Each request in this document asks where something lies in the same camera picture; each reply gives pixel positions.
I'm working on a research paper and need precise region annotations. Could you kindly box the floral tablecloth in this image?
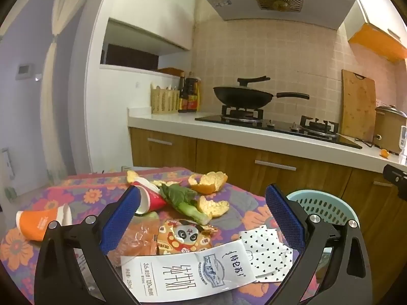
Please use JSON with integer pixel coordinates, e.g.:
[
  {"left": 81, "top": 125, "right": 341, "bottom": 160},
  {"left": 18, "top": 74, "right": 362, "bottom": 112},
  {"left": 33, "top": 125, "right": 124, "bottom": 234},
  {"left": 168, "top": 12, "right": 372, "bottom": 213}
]
[{"left": 0, "top": 166, "right": 318, "bottom": 305}]

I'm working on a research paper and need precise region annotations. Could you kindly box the wooden kitchen base cabinet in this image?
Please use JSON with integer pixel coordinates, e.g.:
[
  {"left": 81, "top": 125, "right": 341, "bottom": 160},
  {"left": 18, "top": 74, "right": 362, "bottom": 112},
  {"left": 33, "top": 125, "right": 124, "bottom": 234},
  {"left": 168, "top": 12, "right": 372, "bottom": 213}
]
[{"left": 129, "top": 127, "right": 407, "bottom": 210}]

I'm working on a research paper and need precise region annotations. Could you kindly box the woven utensil basket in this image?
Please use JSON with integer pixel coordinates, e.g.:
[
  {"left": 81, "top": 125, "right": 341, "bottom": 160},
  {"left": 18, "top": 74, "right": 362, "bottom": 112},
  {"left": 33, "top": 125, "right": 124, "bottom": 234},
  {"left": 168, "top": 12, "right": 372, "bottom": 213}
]
[{"left": 150, "top": 83, "right": 180, "bottom": 114}]

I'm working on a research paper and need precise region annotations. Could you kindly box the large dark sauce bottle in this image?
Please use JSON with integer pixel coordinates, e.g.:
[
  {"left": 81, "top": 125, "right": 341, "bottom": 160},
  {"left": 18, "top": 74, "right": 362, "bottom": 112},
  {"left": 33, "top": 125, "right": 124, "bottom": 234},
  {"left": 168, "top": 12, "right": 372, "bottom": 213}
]
[{"left": 185, "top": 71, "right": 201, "bottom": 112}]

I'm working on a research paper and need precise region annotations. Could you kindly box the red and white paper cup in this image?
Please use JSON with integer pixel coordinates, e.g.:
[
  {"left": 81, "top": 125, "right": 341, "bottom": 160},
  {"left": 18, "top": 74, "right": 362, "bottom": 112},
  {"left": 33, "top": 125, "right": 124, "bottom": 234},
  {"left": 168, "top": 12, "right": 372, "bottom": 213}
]
[{"left": 130, "top": 180, "right": 167, "bottom": 215}]

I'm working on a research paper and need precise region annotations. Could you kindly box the beige rice cooker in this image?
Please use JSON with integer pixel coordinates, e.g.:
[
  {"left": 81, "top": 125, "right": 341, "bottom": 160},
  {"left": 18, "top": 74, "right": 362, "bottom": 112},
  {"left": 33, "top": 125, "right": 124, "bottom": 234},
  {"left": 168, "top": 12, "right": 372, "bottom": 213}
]
[{"left": 373, "top": 105, "right": 407, "bottom": 156}]

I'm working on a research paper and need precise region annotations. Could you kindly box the wooden cutting board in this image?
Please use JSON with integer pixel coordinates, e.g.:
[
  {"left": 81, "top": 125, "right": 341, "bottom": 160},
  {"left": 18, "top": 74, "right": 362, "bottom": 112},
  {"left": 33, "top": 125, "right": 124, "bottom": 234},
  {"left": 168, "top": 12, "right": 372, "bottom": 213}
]
[{"left": 340, "top": 69, "right": 376, "bottom": 142}]

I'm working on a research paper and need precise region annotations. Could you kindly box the grey range hood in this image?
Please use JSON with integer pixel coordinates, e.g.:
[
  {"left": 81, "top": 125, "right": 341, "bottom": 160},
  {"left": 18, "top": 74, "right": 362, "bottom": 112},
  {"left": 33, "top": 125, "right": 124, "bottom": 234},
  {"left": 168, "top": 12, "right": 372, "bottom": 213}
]
[{"left": 191, "top": 0, "right": 359, "bottom": 32}]

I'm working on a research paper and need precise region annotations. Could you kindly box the white curtain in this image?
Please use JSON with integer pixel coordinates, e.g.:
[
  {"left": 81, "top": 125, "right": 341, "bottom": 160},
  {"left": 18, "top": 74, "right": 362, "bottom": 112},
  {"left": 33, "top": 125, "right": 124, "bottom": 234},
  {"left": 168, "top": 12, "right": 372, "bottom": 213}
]
[{"left": 40, "top": 0, "right": 112, "bottom": 185}]

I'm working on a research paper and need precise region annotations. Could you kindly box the flattened white milk carton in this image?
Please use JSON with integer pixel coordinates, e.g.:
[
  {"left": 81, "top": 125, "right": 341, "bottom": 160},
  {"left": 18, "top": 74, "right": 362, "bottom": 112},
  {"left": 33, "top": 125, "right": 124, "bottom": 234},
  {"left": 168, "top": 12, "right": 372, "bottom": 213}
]
[{"left": 121, "top": 240, "right": 264, "bottom": 302}]

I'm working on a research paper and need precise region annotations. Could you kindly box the black wok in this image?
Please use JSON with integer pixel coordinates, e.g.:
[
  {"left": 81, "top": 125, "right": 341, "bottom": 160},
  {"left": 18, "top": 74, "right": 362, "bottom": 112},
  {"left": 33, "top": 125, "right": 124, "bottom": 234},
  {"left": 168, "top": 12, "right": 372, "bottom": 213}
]
[{"left": 213, "top": 86, "right": 310, "bottom": 109}]

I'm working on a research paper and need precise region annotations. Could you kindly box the small dark sauce bottle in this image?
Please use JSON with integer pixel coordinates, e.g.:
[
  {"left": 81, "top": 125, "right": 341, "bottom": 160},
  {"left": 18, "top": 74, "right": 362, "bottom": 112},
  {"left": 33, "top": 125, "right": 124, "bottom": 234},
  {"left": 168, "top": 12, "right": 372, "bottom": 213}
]
[{"left": 178, "top": 72, "right": 188, "bottom": 113}]

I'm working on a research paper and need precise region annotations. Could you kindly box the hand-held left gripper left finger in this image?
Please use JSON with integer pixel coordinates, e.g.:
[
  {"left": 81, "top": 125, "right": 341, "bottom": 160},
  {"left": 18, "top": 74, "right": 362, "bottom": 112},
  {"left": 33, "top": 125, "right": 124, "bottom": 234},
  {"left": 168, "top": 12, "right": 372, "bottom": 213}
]
[{"left": 33, "top": 184, "right": 150, "bottom": 305}]

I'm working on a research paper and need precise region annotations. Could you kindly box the white polka dot wrapper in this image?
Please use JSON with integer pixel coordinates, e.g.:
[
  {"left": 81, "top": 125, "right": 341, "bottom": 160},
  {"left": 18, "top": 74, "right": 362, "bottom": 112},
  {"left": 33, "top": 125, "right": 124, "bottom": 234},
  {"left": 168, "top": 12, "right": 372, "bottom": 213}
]
[{"left": 238, "top": 224, "right": 294, "bottom": 283}]

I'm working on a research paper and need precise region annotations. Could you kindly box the curled orange peel piece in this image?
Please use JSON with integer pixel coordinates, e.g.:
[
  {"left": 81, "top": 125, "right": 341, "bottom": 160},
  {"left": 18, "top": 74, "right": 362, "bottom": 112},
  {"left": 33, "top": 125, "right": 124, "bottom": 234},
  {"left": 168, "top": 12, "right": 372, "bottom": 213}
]
[{"left": 195, "top": 196, "right": 230, "bottom": 218}]

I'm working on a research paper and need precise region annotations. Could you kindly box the white and orange wall cabinet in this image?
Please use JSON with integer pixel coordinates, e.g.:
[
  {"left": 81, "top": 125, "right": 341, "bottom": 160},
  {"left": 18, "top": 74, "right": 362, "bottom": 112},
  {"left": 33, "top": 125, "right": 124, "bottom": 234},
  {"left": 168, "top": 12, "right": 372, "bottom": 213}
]
[{"left": 345, "top": 0, "right": 407, "bottom": 62}]

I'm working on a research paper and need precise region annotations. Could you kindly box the black gas stove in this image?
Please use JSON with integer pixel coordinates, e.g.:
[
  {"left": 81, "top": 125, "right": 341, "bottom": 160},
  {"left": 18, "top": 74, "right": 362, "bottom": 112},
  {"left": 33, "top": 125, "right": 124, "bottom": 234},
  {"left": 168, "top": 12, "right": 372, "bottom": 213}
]
[{"left": 195, "top": 105, "right": 363, "bottom": 149}]

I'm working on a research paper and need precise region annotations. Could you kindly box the orange paper cup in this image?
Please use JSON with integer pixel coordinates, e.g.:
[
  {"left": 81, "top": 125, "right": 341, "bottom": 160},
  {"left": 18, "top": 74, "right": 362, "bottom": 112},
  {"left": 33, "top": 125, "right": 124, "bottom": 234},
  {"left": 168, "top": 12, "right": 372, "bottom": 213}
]
[{"left": 16, "top": 204, "right": 73, "bottom": 242}]

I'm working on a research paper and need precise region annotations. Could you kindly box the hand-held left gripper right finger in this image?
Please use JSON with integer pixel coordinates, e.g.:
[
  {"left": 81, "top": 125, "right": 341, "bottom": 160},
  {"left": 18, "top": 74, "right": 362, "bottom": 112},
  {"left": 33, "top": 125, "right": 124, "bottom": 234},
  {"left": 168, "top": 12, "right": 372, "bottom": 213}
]
[{"left": 265, "top": 183, "right": 371, "bottom": 305}]

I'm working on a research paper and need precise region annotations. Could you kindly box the green bok choy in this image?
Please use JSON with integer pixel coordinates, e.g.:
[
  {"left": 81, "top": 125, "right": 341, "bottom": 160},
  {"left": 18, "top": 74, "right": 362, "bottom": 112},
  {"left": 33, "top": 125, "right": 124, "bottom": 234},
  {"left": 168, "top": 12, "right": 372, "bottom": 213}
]
[{"left": 159, "top": 182, "right": 212, "bottom": 225}]

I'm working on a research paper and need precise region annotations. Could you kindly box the panda print snack packet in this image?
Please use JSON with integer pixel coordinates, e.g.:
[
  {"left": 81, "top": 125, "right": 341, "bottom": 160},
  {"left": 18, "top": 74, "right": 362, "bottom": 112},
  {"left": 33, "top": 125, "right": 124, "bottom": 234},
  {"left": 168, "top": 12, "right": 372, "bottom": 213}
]
[{"left": 156, "top": 219, "right": 217, "bottom": 256}]

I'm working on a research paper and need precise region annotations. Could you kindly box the clear plastic wrapper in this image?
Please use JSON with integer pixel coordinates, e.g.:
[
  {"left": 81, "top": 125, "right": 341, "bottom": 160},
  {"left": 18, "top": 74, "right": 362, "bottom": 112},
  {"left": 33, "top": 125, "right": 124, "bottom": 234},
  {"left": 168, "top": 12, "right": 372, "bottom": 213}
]
[{"left": 110, "top": 221, "right": 159, "bottom": 266}]

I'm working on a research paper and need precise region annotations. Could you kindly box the large orange peel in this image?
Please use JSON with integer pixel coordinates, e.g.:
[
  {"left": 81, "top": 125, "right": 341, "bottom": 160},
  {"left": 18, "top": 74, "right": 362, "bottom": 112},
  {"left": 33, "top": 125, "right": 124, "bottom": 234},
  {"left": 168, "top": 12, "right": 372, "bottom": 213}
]
[{"left": 187, "top": 172, "right": 229, "bottom": 194}]

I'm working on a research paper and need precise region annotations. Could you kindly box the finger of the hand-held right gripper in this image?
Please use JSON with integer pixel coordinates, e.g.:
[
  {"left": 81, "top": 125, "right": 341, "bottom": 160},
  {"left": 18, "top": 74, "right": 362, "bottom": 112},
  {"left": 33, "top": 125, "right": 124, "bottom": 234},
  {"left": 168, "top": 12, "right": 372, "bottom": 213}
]
[{"left": 383, "top": 164, "right": 407, "bottom": 201}]

